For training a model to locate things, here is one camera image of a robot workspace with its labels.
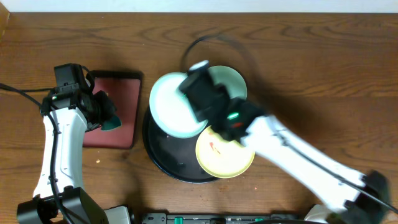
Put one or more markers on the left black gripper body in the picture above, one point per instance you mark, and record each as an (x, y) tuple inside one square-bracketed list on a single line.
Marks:
[(104, 109)]

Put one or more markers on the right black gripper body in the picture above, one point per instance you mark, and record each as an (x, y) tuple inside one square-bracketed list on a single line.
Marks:
[(194, 104)]

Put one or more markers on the light blue plate top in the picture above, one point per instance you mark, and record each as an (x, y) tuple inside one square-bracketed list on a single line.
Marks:
[(231, 79)]

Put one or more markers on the light blue plate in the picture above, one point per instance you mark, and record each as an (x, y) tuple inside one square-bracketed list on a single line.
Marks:
[(231, 79), (170, 108)]

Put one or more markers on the yellow plate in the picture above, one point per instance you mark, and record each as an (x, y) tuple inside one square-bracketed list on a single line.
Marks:
[(220, 158)]

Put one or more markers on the green yellow sponge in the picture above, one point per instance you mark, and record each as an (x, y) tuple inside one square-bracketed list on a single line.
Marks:
[(112, 123)]

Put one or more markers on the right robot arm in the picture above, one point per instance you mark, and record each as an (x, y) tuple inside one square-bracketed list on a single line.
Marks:
[(348, 196)]

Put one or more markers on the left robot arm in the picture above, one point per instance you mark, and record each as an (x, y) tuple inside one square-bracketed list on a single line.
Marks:
[(70, 110)]

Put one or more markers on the rectangular black tray red liquid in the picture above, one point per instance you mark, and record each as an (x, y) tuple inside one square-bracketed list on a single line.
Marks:
[(123, 89)]

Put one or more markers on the round black tray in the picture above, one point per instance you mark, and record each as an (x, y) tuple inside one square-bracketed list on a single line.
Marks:
[(175, 157)]

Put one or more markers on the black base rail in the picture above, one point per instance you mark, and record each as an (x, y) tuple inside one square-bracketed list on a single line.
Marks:
[(186, 218)]

